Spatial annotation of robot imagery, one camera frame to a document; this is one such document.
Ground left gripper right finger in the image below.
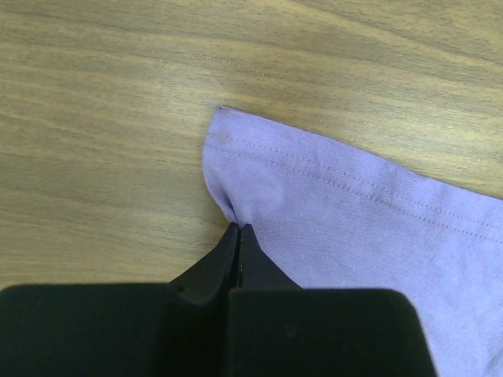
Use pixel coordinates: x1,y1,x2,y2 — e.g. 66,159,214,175
227,225,435,376

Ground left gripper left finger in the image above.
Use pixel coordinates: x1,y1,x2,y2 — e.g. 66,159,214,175
1,225,240,376

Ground purple t shirt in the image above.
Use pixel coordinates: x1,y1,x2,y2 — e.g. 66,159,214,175
203,107,502,376

